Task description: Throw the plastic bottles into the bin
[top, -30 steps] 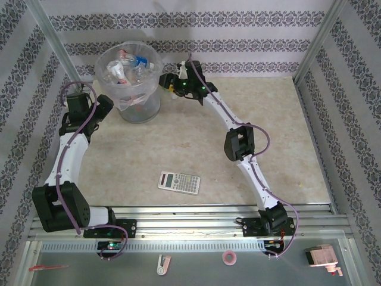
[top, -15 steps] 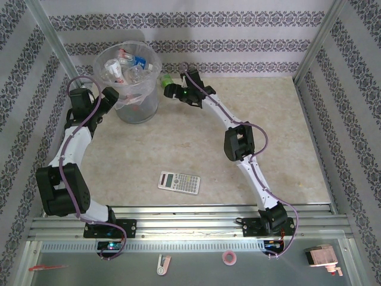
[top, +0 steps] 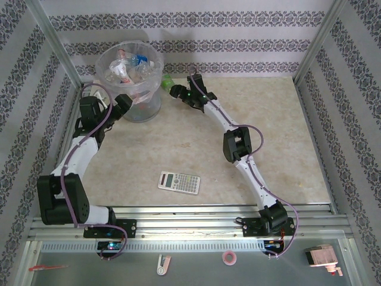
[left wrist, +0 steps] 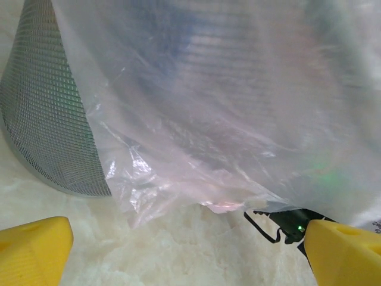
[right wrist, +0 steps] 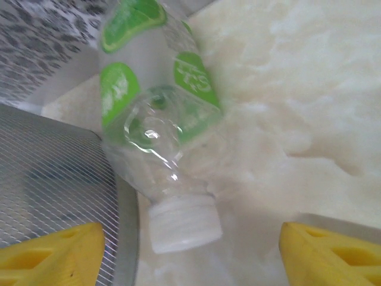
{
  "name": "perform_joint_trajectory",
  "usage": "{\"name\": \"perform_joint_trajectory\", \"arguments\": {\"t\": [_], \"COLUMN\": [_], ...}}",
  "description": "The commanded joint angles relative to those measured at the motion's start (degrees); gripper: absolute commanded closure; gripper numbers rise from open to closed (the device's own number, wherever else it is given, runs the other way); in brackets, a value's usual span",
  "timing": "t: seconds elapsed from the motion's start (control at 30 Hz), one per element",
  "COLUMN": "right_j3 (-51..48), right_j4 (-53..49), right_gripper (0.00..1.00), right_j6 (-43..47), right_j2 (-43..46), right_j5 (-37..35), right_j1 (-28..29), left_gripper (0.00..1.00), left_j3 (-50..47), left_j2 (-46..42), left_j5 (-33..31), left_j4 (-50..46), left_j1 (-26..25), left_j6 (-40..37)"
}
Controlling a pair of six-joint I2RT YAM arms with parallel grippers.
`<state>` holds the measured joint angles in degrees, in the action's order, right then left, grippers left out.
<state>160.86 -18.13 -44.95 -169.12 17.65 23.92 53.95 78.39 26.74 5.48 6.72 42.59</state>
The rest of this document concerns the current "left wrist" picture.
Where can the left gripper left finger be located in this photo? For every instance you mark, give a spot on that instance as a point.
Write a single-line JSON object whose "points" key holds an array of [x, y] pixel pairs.
{"points": [[29, 256]]}

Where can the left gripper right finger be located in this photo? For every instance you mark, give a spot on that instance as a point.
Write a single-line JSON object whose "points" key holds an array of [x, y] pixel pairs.
{"points": [[348, 259]]}

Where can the clear plastic bin liner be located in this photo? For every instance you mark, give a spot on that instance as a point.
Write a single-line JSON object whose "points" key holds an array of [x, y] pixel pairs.
{"points": [[208, 104]]}

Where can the clear plastic trash bin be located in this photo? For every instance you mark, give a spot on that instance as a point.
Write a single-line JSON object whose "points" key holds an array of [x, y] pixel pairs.
{"points": [[44, 104]]}

